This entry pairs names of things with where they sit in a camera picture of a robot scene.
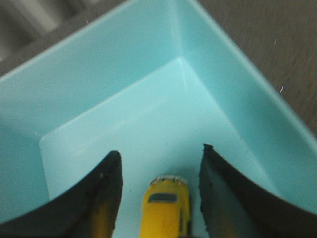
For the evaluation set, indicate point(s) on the light blue storage box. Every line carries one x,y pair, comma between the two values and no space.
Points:
154,80

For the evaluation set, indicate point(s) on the yellow toy beetle car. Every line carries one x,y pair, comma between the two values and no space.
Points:
166,208

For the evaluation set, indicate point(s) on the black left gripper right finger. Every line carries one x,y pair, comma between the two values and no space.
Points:
233,206

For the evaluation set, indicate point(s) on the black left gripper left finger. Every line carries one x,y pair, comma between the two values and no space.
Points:
87,210

